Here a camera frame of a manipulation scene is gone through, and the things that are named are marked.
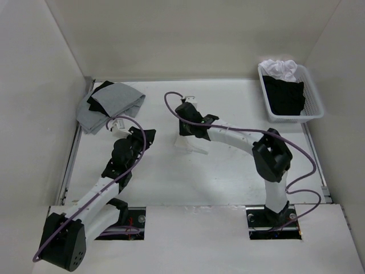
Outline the black folded tank top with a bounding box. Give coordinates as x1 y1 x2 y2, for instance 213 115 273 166
87 81 114 117

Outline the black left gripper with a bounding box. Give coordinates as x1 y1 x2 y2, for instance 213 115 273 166
123 127 156 170

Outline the grey folded tank top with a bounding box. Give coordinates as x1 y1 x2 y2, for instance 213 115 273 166
76 83 145 135

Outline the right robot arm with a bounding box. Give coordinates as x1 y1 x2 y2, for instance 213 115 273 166
175 102 293 226

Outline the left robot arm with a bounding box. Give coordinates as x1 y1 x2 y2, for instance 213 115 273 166
33 127 156 272

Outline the white plastic basket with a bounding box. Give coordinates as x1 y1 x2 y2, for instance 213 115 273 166
257 65 325 123

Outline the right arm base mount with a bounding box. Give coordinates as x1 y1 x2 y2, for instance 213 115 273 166
246 205 302 240

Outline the black garment in basket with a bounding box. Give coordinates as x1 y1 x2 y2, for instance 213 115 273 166
263 76 306 116

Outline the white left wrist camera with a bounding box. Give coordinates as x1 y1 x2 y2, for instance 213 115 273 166
111 119 129 136

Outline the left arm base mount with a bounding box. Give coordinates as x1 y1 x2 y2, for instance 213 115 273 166
95 207 147 241

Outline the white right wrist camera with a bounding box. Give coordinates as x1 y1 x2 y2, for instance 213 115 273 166
181 96 197 108

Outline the white tank top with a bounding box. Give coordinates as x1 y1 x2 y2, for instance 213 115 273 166
174 135 209 155

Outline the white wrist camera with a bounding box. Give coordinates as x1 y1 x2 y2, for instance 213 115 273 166
111 119 129 136
181 96 197 108

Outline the white garment in basket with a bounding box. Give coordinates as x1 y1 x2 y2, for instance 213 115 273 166
259 59 298 82

